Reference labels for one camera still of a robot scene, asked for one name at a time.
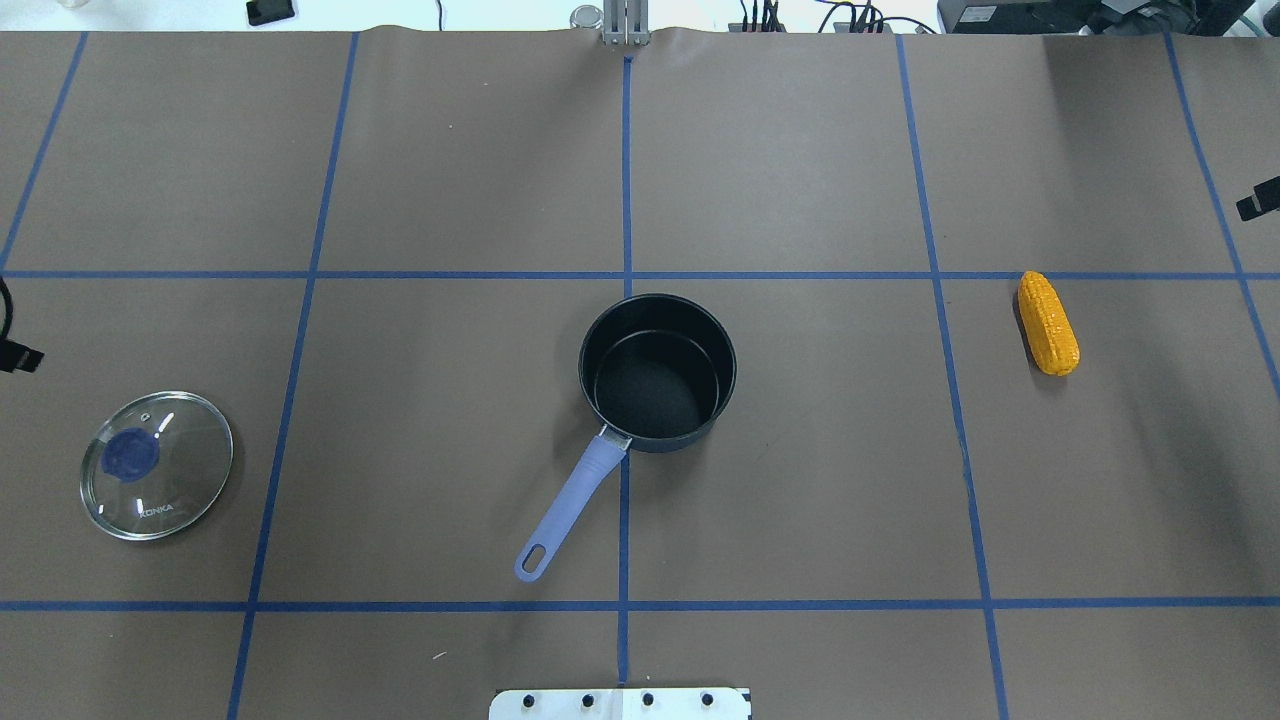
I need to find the black orange power strip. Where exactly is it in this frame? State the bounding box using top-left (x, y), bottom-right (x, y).
top-left (730, 1), bottom-right (887, 33)

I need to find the yellow corn cob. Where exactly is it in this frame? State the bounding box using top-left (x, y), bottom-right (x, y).
top-left (1016, 272), bottom-right (1082, 377)

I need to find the small black device on table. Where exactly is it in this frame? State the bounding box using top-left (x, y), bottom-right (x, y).
top-left (244, 0), bottom-right (296, 27)

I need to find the glass pot lid blue knob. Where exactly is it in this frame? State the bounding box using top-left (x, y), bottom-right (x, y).
top-left (79, 389), bottom-right (236, 542)

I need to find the dark blue saucepan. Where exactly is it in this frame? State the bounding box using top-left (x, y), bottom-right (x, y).
top-left (513, 293), bottom-right (737, 583)

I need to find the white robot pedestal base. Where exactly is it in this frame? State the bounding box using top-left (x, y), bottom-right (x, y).
top-left (488, 687), bottom-right (753, 719)

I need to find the aluminium frame post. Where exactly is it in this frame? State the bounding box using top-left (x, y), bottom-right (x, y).
top-left (602, 0), bottom-right (652, 46)

